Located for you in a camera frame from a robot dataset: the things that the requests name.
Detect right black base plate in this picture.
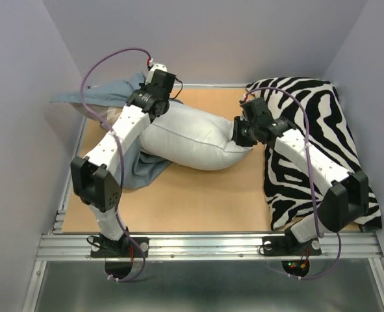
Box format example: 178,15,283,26
260,235,307,257

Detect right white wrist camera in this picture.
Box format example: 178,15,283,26
239,94,253,107

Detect white pillow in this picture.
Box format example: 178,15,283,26
139,101,252,171

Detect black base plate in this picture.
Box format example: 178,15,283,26
260,235,307,257
86,235,149,259

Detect blue striped pillowcase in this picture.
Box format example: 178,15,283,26
49,71,185,192

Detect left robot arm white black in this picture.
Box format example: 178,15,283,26
70,63,176,256

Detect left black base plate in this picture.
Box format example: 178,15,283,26
86,235,149,259

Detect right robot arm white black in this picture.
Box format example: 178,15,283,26
232,98,369,254

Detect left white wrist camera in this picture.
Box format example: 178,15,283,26
145,58,167,85

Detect zebra print pillow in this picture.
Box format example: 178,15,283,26
245,76,383,232

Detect aluminium frame rail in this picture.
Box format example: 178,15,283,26
22,84,384,312

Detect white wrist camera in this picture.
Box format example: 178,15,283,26
145,58,167,85
239,94,253,107

